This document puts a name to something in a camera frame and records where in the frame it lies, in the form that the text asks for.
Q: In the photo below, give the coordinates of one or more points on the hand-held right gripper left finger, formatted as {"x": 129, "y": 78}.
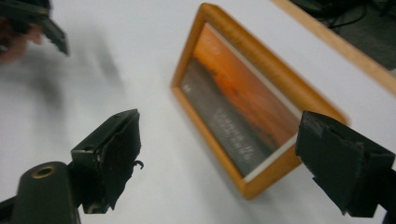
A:
{"x": 109, "y": 161}

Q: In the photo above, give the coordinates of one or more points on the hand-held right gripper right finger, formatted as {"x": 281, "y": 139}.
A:
{"x": 342, "y": 161}

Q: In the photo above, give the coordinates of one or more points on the wooden picture frame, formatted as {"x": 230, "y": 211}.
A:
{"x": 271, "y": 62}

